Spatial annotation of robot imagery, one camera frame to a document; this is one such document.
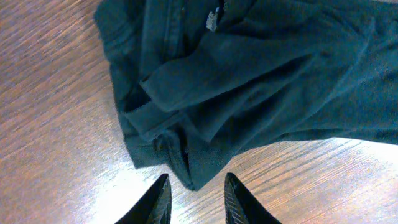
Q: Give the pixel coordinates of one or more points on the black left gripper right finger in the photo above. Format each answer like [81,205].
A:
[241,206]

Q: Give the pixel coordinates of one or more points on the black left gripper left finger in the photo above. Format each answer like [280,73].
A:
[154,207]

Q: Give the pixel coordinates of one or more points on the dark green t-shirt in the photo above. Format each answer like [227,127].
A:
[199,82]

